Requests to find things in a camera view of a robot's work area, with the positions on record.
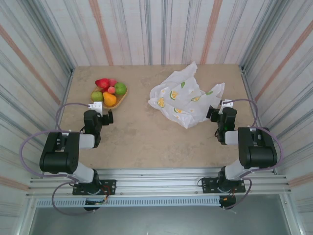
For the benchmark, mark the yellow orange pear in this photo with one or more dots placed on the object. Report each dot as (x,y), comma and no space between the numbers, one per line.
(109,99)

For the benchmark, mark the yellow-green round fruit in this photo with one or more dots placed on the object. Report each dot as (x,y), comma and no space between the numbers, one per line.
(96,95)

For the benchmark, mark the small pink apple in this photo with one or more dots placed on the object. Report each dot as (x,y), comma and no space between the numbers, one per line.
(111,90)

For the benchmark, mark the white lemon print plastic bag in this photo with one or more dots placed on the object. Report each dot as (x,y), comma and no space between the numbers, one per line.
(181,98)

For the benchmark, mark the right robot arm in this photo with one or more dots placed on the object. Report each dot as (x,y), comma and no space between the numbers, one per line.
(259,151)

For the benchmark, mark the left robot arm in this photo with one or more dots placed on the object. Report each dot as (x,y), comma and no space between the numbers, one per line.
(58,159)

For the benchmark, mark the woven bamboo basket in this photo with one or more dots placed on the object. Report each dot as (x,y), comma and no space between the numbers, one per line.
(120,100)

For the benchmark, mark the green apple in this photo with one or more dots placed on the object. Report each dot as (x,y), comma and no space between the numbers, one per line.
(120,88)

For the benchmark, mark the red wax apple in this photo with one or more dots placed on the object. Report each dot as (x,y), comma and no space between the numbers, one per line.
(105,84)

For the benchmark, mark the fuzzy pink peach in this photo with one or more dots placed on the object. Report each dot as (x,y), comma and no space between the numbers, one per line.
(113,82)

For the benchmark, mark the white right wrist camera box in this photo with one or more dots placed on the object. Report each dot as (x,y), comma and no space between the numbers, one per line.
(228,103)

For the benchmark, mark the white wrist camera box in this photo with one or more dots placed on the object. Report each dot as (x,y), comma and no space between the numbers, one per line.
(96,106)
(228,103)

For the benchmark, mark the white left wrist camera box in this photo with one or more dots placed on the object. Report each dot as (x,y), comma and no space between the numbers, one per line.
(96,106)

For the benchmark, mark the aluminium rail frame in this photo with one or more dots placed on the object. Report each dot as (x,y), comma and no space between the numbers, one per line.
(156,176)

